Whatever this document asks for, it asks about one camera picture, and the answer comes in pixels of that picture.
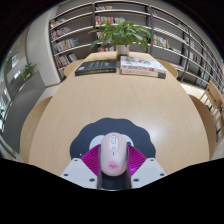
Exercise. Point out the black cartoon-face mouse pad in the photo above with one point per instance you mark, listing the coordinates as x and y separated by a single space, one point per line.
83 140

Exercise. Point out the green plant in white pot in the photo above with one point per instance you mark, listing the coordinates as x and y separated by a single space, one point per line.
121 33

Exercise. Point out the pink computer mouse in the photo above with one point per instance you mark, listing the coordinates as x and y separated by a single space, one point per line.
114 156

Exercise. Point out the red-spined book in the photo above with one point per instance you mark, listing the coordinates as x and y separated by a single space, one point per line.
143 74

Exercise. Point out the black hardcover book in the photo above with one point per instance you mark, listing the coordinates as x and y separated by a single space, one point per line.
96 67

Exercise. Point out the green potted floor plant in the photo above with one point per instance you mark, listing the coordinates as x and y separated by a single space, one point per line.
29 70

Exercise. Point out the round-backed wooden chair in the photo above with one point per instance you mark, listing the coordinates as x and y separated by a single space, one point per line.
71 68
205 130
170 68
31 130

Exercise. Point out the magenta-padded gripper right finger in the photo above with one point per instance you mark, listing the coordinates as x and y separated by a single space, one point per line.
148 170

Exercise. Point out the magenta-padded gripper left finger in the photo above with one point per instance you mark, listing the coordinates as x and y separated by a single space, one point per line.
77 170

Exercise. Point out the grey bookshelf unit with books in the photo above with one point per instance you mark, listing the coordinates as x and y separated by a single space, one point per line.
66 33

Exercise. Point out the white illustrated cover book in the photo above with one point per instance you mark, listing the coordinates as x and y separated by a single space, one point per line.
141 62

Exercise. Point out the wooden frame chair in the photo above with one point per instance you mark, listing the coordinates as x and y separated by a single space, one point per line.
213 95

